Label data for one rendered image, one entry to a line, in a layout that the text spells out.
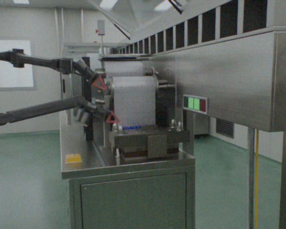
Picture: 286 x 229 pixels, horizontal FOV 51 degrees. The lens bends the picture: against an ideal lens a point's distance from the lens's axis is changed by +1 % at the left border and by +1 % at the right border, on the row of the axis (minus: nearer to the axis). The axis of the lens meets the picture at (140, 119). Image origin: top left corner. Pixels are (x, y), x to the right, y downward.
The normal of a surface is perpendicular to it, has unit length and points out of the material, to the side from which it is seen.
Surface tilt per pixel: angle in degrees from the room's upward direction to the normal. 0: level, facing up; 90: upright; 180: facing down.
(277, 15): 90
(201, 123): 90
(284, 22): 90
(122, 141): 90
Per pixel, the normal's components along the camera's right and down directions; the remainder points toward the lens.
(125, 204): 0.26, 0.15
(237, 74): -0.96, 0.06
